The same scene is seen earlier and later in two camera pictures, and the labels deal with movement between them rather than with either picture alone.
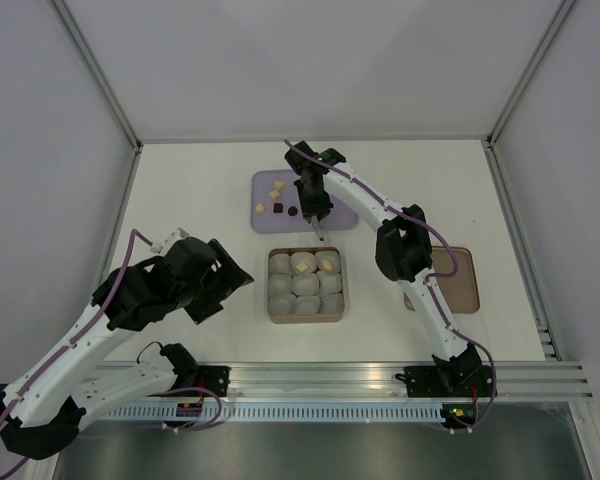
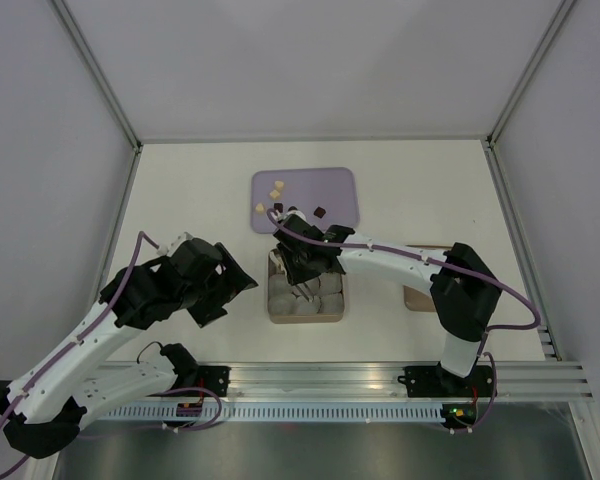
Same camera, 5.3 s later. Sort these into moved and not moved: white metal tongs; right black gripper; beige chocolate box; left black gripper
Moved: right black gripper; white metal tongs
Not moved: beige chocolate box; left black gripper
